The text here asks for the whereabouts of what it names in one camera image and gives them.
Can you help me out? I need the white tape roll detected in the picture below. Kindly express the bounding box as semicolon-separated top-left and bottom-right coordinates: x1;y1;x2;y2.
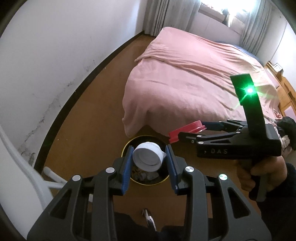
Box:
132;142;167;172

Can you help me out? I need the wooden bedside furniture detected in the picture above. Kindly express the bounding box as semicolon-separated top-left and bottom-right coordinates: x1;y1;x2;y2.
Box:
264;61;295;121

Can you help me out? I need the black round trash bin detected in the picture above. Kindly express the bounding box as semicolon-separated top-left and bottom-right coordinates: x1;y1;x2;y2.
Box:
121;135;169;186

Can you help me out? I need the bed with pink cover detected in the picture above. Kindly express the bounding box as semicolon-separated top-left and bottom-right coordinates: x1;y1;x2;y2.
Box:
122;27;280;137

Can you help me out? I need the person's right hand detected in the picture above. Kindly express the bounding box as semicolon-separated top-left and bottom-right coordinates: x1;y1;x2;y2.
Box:
235;156;287;192

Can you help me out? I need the grey window curtain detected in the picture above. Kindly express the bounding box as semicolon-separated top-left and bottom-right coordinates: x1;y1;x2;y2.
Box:
144;1;273;55

